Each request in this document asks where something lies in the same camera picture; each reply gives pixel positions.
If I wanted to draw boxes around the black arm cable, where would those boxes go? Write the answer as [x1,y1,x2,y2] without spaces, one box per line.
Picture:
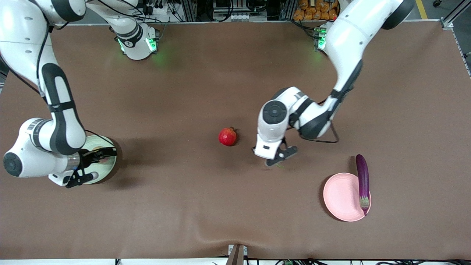
[299,123,340,144]
[35,20,113,146]

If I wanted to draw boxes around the aluminium frame strut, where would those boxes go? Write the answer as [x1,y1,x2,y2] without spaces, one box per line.
[440,0,471,29]

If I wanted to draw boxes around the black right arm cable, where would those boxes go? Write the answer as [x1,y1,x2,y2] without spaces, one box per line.
[35,20,113,146]

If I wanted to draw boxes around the light green round plate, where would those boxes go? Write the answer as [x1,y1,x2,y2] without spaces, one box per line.
[78,135,117,184]

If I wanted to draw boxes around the metal bracket at table edge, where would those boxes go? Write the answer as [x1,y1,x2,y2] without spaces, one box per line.
[228,244,248,265]

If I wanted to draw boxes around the pink round plate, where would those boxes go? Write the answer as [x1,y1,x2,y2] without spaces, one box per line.
[323,173,372,222]

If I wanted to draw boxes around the white power strip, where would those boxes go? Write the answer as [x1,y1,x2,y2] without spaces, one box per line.
[144,2,167,16]

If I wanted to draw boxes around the brown table cover mat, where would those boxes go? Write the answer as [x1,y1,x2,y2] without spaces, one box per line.
[0,20,471,260]

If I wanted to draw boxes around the dark electronics rack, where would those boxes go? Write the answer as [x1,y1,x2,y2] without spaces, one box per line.
[167,0,295,22]

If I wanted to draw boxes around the bag of orange bread rolls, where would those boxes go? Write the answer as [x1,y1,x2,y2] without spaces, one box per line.
[293,0,338,21]

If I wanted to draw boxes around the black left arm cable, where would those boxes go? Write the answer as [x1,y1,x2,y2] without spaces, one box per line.
[299,123,340,144]

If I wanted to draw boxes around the red pomegranate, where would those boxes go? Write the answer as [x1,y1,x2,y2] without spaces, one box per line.
[218,127,238,146]

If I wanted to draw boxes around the long purple eggplant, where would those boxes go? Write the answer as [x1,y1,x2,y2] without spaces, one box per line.
[355,154,370,216]

